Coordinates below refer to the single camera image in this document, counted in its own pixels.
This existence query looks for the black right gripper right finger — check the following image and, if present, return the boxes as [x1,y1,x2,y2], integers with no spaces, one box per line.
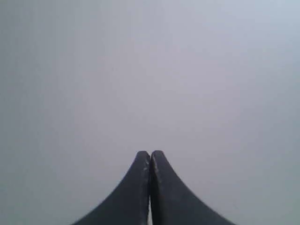
[150,150,233,225]

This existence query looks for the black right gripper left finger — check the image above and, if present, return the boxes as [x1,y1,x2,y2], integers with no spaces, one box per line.
[74,151,150,225]

